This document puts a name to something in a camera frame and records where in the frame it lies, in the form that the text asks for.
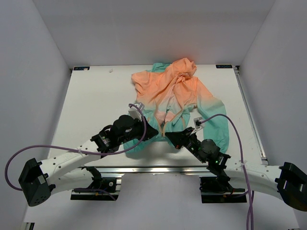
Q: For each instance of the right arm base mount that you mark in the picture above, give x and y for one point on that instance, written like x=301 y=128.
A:
x=215 y=188

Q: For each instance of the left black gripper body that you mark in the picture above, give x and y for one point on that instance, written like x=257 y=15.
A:
x=137 y=132

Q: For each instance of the orange and teal jacket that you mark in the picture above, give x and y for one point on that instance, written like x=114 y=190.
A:
x=169 y=92

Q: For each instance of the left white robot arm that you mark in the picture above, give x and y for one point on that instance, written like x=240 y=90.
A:
x=40 y=180

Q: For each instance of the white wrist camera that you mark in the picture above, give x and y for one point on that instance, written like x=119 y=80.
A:
x=198 y=124
x=135 y=111

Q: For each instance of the left blue table label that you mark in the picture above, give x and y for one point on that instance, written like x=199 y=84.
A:
x=81 y=68

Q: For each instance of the aluminium table front rail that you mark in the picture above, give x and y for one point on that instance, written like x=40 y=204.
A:
x=153 y=169

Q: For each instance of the blue table label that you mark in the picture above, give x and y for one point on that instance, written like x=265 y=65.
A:
x=224 y=66
x=81 y=68

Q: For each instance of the right blue table label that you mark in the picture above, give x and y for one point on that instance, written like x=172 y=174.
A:
x=224 y=66

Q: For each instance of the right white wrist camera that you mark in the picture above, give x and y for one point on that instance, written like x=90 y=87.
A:
x=198 y=124

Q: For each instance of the aluminium table right rail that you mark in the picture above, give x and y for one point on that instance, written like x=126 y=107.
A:
x=263 y=155

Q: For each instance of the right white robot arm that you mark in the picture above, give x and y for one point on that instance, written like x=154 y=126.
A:
x=287 y=182

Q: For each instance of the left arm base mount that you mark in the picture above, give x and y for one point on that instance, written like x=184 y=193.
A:
x=103 y=186

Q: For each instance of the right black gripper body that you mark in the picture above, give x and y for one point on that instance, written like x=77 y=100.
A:
x=193 y=147

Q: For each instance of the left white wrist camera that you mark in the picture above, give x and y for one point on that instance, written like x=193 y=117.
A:
x=135 y=111

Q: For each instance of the aluminium table rail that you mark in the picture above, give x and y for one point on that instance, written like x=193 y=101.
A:
x=153 y=169
x=263 y=155

